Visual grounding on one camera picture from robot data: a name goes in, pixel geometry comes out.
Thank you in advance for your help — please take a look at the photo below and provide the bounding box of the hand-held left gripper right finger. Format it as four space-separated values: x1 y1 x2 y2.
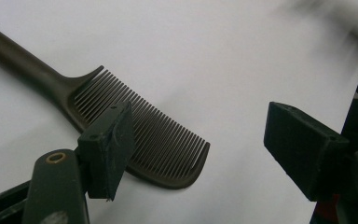
263 101 351 203

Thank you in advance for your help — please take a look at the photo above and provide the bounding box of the dark brown comb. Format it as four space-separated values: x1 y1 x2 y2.
0 18 212 190

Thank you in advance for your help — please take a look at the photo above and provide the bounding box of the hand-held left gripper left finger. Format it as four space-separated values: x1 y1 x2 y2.
76 101 136 202

